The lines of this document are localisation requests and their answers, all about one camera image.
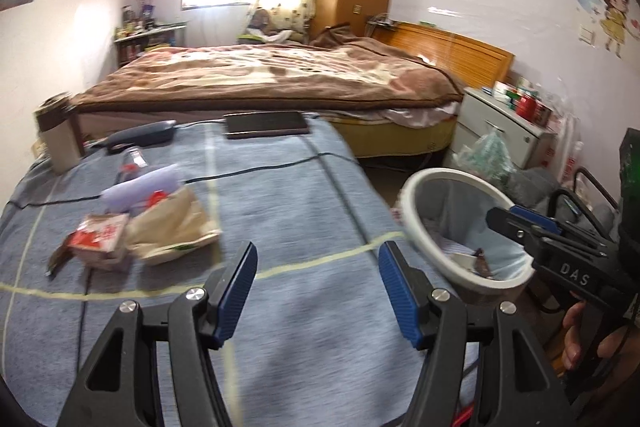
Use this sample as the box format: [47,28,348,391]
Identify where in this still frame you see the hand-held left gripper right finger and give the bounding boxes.
[378,241,582,427]

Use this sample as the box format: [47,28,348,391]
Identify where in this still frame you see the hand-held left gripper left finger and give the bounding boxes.
[55,241,259,427]

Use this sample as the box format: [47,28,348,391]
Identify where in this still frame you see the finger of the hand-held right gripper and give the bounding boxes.
[486,206,607,269]
[510,205,609,254]

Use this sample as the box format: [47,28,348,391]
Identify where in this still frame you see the brown snack wrapper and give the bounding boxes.
[47,244,76,281]
[472,248,496,281]

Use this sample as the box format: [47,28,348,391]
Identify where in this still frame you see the white round bin with liner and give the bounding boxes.
[398,168,536,304]

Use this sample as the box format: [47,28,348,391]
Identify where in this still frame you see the brown paper bag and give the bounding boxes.
[126,185,224,267]

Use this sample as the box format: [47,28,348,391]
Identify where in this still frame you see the small pink carton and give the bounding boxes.
[66,212,132,272]

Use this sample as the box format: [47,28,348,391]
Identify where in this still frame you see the person's right hand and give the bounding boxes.
[561,301,632,373]

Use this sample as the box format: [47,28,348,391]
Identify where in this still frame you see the grey chair cushion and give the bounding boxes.
[505,167,562,208]

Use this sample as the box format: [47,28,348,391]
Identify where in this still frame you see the green printed plastic bag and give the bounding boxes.
[452,129,519,194]

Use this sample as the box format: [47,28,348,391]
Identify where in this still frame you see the white red printed plastic bag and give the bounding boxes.
[555,114,584,188]

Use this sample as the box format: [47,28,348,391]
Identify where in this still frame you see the white nightstand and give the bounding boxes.
[452,87,559,170]

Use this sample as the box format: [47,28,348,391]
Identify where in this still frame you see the red jar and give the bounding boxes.
[517,94,539,120]

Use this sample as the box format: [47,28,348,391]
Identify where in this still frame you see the green white boxes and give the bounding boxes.
[492,81,521,106]

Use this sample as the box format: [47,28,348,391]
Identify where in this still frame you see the white bed sheet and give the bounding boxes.
[384,99,461,128]

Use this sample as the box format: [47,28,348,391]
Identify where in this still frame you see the yellow bed mattress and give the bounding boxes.
[327,113,459,158]

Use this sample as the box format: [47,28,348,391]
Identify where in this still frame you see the dark smartphone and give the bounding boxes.
[223,110,311,140]

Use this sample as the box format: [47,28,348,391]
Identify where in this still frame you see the wooden headboard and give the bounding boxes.
[382,21,516,90]

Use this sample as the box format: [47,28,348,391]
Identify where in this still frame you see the dark glasses case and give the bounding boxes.
[106,120,178,154]

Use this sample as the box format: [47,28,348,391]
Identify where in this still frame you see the bed with brown blanket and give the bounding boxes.
[70,23,467,114]

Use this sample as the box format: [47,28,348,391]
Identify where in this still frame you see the brown white thermos cup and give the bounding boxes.
[34,92,86,176]

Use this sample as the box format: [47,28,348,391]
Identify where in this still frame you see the cluttered small desk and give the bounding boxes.
[113,20,190,68]

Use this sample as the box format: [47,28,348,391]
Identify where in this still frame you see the brown teddy bear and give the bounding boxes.
[237,8,306,46]

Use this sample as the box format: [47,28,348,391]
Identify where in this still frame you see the black frame chair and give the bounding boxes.
[547,166,624,249]

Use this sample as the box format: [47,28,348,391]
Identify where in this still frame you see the black cable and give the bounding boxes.
[9,151,362,208]

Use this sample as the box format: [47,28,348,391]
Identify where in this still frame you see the cartoon girl wall sticker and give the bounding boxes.
[596,0,640,58]

